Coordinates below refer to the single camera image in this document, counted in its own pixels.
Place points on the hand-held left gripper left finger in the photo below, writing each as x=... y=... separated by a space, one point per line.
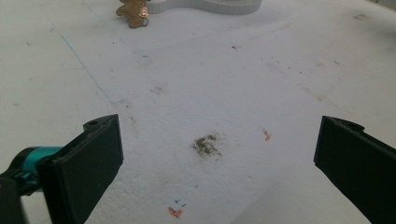
x=81 y=168

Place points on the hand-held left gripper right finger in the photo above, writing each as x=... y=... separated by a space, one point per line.
x=358 y=161

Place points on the white stand with post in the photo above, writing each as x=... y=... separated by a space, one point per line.
x=205 y=6

